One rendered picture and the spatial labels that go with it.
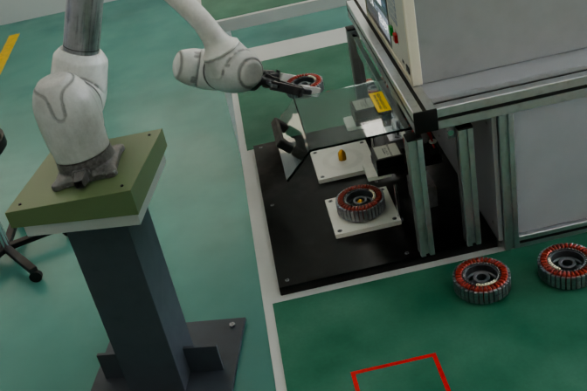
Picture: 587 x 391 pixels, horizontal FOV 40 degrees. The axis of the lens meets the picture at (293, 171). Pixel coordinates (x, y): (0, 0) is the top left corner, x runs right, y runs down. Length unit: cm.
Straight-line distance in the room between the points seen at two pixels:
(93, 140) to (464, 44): 104
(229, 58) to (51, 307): 154
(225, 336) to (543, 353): 148
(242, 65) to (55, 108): 51
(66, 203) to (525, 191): 114
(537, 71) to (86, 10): 123
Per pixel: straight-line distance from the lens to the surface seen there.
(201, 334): 282
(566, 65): 165
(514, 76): 162
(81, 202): 214
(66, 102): 215
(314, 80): 236
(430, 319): 160
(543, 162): 168
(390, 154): 178
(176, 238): 335
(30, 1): 667
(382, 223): 181
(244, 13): 331
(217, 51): 201
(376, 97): 171
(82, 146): 218
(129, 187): 210
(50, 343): 307
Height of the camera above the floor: 183
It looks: 31 degrees down
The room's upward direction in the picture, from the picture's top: 12 degrees counter-clockwise
